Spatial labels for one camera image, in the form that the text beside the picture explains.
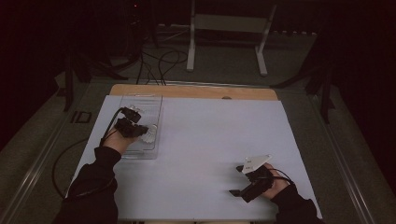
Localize black floor cables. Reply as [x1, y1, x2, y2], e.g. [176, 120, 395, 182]
[135, 49, 190, 86]

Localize white table sheet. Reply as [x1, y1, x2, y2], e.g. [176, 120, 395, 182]
[71, 94, 323, 222]

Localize person's right hand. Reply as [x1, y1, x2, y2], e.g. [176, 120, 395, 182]
[262, 162, 291, 201]

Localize clear plastic container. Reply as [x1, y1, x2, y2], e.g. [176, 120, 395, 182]
[115, 93, 164, 161]

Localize white feather shuttlecock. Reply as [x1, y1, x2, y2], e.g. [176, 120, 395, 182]
[139, 123, 159, 145]

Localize metal floor rail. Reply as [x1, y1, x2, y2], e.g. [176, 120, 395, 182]
[306, 90, 379, 224]
[0, 83, 94, 224]

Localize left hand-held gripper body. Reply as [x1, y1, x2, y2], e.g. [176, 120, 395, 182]
[113, 117, 141, 139]

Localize person's left hand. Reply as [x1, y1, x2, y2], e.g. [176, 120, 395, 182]
[102, 128, 138, 156]

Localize right hand-held gripper cable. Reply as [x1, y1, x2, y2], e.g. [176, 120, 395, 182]
[269, 167, 295, 186]

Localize black rectangular floor bracket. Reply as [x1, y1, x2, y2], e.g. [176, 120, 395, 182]
[70, 110, 93, 125]

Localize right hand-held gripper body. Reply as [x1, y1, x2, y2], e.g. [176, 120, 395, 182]
[241, 154, 276, 203]

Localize black tripod stand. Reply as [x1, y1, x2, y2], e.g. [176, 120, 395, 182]
[61, 43, 129, 113]
[269, 31, 337, 125]

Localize white metal stand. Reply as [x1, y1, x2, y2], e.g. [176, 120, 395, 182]
[185, 0, 278, 77]

